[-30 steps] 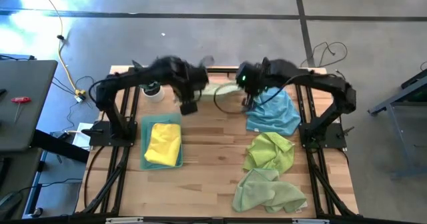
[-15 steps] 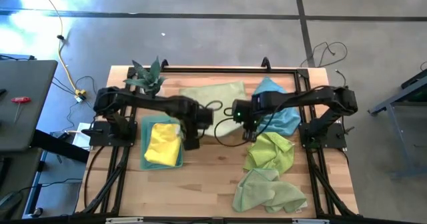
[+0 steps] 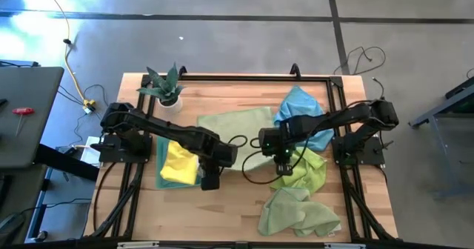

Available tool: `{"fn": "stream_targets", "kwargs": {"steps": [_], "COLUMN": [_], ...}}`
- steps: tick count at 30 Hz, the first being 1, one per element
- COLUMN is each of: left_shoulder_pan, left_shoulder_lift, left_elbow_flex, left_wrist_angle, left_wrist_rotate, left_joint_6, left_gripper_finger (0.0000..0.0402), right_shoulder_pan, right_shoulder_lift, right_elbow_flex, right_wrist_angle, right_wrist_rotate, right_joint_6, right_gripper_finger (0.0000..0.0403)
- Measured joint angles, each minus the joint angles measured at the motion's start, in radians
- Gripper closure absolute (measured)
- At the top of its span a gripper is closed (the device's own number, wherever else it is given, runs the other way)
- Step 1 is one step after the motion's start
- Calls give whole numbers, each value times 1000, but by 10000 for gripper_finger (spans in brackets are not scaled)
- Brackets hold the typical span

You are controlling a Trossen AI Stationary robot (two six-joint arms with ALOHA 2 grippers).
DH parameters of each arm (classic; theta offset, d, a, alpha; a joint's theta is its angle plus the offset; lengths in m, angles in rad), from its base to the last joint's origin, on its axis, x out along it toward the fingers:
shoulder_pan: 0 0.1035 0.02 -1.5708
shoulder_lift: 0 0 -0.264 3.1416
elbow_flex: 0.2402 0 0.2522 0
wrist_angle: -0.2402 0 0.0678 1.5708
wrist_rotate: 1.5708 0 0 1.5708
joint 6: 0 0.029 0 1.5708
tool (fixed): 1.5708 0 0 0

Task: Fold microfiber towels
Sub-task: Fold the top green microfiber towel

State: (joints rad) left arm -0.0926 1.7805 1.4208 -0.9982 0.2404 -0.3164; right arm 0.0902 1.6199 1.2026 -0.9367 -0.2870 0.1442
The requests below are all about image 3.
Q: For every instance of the green succulent plant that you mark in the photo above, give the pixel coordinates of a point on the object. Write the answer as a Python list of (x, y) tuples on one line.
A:
[(164, 86)]

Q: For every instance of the blue microfiber towel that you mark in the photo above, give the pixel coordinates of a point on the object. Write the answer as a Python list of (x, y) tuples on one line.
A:
[(300, 101)]

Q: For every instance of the lime green microfiber towel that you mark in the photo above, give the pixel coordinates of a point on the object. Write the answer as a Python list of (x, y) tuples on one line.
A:
[(307, 175)]

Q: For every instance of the white edge bracket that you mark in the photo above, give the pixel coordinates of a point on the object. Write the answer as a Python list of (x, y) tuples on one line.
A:
[(137, 245), (344, 246)]

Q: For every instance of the pale green microfiber towel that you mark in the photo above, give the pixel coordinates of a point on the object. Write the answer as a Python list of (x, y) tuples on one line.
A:
[(292, 212), (240, 123)]

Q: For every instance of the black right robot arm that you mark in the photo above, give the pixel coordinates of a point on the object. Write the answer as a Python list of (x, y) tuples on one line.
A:
[(333, 121)]

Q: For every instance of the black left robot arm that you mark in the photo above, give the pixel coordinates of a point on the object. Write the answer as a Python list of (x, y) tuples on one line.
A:
[(159, 128)]

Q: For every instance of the black metal table frame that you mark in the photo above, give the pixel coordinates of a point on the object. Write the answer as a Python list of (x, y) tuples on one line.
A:
[(259, 78)]

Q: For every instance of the black table brace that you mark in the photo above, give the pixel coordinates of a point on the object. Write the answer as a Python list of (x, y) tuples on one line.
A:
[(66, 162)]

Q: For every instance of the white plant pot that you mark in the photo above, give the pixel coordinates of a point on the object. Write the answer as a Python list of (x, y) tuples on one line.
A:
[(171, 106)]

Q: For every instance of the grey side table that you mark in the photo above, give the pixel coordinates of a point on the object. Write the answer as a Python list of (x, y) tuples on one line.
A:
[(37, 141)]

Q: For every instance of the grey metal cart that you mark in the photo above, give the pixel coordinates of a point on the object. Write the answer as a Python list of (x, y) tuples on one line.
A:
[(437, 112)]

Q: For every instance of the yellow microfiber towel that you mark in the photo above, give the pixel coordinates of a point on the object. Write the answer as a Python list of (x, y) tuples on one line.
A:
[(177, 163)]

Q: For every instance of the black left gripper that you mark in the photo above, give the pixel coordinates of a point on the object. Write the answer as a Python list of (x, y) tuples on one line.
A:
[(220, 154)]

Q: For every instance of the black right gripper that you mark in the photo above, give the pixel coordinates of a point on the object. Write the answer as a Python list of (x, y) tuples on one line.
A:
[(277, 141)]

